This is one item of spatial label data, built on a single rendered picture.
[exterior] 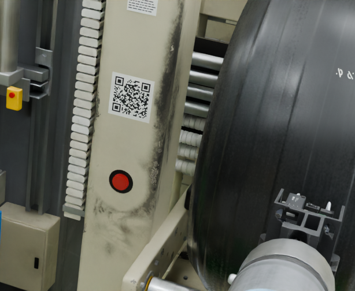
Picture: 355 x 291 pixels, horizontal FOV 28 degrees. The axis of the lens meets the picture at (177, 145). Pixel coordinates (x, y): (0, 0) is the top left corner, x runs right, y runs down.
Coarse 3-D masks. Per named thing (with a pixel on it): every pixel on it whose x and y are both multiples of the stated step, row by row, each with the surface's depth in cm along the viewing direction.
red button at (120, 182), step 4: (116, 176) 127; (120, 176) 127; (124, 176) 127; (112, 180) 128; (116, 180) 127; (120, 180) 127; (124, 180) 127; (128, 180) 127; (116, 184) 128; (120, 184) 127; (124, 184) 127; (128, 184) 128; (116, 188) 128; (120, 188) 128; (124, 188) 128
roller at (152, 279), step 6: (150, 282) 126; (156, 282) 126; (162, 282) 126; (168, 282) 126; (174, 282) 126; (150, 288) 125; (156, 288) 125; (162, 288) 125; (168, 288) 125; (174, 288) 125; (180, 288) 125; (186, 288) 125; (192, 288) 125
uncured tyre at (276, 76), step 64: (256, 0) 108; (320, 0) 104; (256, 64) 99; (320, 64) 97; (256, 128) 97; (320, 128) 95; (192, 192) 105; (256, 192) 98; (320, 192) 95; (192, 256) 113
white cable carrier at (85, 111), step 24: (96, 0) 119; (96, 24) 120; (96, 48) 122; (96, 72) 126; (96, 96) 126; (72, 120) 128; (72, 144) 129; (72, 168) 131; (72, 192) 133; (72, 216) 135
